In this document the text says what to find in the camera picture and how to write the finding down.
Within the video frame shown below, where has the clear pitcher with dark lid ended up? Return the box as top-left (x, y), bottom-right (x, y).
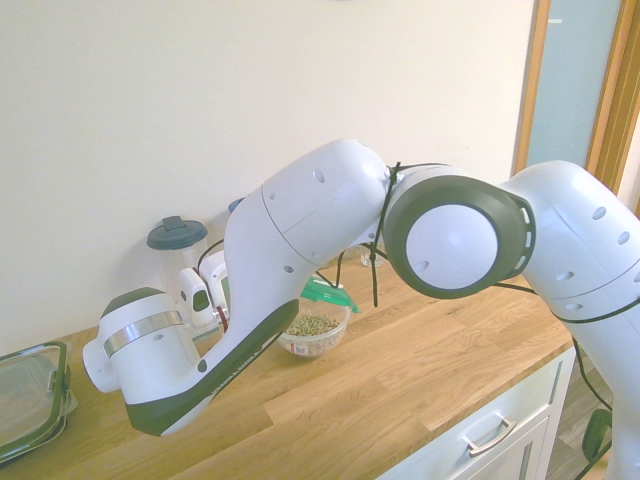
top-left (145, 215), bottom-right (210, 301)

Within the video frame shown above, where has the clear plastic bowl with cereal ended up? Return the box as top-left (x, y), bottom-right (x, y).
top-left (277, 298), bottom-right (352, 359)

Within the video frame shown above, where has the green round container lid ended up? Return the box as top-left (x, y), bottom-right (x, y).
top-left (299, 276), bottom-right (361, 315)

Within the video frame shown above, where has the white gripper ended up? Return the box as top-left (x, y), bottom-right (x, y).
top-left (200, 250), bottom-right (232, 322)

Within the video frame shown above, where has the metal drawer handle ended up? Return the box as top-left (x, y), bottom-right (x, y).
top-left (460, 416), bottom-right (518, 458)

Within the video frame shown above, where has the white drawer with metal handle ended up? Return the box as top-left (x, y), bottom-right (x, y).
top-left (377, 343), bottom-right (581, 480)

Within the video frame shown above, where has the dark green loop by base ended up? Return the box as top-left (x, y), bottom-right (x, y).
top-left (581, 408), bottom-right (612, 465)

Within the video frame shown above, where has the rectangular container green rimmed lid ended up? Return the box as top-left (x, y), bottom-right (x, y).
top-left (0, 340), bottom-right (80, 465)

